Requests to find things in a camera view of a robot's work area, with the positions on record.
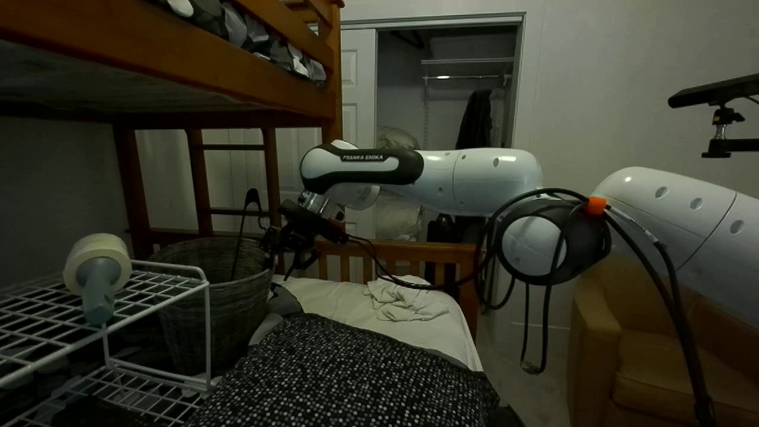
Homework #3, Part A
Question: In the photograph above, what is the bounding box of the crumpled white cloth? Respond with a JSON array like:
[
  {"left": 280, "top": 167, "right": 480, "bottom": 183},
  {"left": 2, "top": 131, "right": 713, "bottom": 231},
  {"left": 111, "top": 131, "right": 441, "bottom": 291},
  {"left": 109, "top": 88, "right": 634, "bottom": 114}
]
[{"left": 369, "top": 275, "right": 448, "bottom": 321}]

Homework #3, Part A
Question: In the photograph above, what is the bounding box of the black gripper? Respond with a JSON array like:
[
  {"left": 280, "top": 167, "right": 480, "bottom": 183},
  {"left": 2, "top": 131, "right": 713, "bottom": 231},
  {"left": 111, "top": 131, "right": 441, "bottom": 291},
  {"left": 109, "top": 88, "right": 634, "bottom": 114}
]
[{"left": 264, "top": 199, "right": 350, "bottom": 270}]

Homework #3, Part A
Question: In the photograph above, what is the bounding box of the white tape roll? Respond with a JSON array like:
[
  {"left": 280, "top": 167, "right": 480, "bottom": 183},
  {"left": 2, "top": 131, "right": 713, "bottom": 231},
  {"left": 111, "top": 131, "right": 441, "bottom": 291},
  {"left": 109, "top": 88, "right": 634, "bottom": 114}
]
[{"left": 63, "top": 231, "right": 134, "bottom": 327}]

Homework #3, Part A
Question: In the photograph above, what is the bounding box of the wooden bunk bed frame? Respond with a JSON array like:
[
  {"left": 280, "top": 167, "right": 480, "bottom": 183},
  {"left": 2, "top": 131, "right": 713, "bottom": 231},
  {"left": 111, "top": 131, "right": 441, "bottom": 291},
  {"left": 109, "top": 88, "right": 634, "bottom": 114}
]
[{"left": 0, "top": 0, "right": 483, "bottom": 339}]

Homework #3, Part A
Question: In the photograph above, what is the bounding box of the white wire shelf rack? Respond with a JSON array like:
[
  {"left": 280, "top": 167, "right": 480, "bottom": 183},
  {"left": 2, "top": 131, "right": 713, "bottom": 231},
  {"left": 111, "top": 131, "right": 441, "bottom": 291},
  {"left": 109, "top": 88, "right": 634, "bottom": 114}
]
[{"left": 0, "top": 257, "right": 215, "bottom": 427}]

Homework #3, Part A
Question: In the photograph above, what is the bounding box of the dark garment in closet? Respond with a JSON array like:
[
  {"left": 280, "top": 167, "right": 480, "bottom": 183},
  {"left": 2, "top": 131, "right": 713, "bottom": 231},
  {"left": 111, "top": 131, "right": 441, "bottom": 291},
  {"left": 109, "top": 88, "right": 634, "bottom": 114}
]
[{"left": 455, "top": 90, "right": 492, "bottom": 148}]

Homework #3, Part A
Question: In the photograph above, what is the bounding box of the grey wicker basket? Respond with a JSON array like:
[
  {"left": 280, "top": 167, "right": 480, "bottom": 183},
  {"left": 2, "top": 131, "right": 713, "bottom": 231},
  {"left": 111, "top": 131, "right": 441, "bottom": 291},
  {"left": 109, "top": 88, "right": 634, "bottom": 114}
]
[{"left": 154, "top": 237, "right": 273, "bottom": 374}]

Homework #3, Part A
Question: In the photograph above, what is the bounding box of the brown armchair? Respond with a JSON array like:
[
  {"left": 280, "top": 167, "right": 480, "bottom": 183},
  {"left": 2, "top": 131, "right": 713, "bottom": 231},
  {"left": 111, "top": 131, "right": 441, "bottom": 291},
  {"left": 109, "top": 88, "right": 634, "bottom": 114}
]
[{"left": 567, "top": 257, "right": 759, "bottom": 427}]

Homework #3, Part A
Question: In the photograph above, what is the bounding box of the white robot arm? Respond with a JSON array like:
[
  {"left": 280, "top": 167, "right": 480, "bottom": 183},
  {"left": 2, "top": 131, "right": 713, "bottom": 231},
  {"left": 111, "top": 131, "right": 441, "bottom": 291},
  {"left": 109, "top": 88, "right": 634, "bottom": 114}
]
[{"left": 283, "top": 140, "right": 759, "bottom": 324}]

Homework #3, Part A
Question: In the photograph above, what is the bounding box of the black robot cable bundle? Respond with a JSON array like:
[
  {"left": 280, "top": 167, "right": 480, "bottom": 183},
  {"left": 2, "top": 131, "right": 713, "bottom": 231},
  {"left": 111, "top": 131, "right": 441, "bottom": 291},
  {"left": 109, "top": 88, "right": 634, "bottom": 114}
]
[{"left": 346, "top": 186, "right": 719, "bottom": 427}]

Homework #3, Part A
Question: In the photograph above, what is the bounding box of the upper bunk patterned bedding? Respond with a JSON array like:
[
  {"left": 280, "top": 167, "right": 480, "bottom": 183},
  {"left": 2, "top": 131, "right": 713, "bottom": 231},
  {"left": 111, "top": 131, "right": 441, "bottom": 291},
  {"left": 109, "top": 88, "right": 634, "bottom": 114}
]
[{"left": 154, "top": 0, "right": 327, "bottom": 83}]

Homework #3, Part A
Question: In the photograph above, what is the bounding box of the black white-dotted pillow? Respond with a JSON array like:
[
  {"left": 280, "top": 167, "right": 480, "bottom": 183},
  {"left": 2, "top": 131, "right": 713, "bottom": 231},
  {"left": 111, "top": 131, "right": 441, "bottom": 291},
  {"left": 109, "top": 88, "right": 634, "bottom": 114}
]
[{"left": 189, "top": 314, "right": 502, "bottom": 427}]

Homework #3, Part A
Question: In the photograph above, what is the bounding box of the white bed sheet mattress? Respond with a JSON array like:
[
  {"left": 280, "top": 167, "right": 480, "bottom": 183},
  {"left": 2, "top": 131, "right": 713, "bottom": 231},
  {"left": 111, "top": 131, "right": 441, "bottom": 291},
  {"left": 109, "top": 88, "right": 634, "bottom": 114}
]
[{"left": 275, "top": 275, "right": 485, "bottom": 372}]

